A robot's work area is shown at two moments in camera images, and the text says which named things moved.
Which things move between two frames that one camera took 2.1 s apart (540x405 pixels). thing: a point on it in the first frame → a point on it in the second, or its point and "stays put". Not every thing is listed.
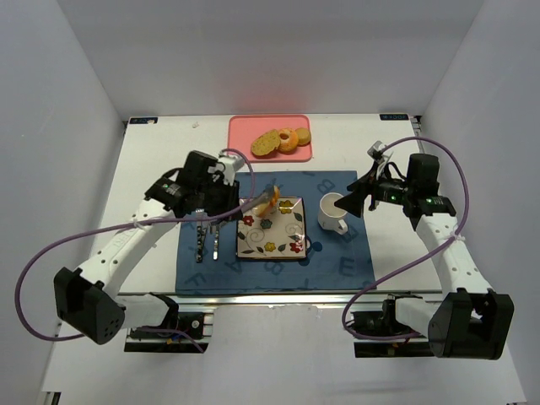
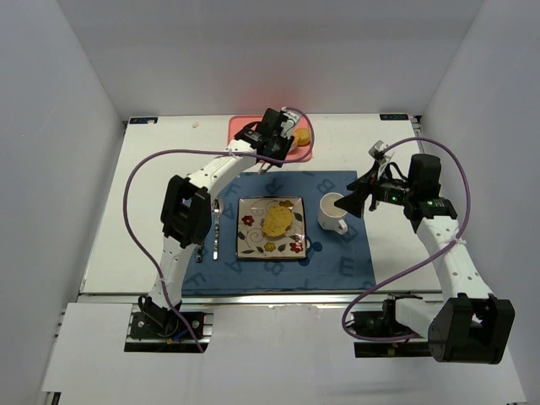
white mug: x=330 y=216 stays put
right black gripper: x=368 y=192 stays put
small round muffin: x=304 y=136 stays put
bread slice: x=264 y=209 → x=278 y=219
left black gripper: x=230 y=199 → x=275 y=150
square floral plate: x=280 y=234 stays put
